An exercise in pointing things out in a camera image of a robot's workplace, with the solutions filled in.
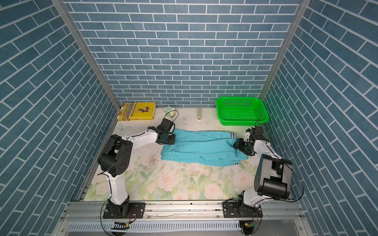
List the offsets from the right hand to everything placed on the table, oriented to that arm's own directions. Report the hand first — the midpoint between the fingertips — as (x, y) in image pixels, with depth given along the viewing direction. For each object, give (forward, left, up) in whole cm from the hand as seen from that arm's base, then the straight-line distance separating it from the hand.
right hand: (239, 146), depth 93 cm
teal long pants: (-3, +23, -1) cm, 23 cm away
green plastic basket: (+36, -6, -4) cm, 37 cm away
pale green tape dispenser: (+28, +51, +3) cm, 58 cm away
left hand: (+3, +42, -2) cm, 42 cm away
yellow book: (+25, +81, -1) cm, 85 cm away
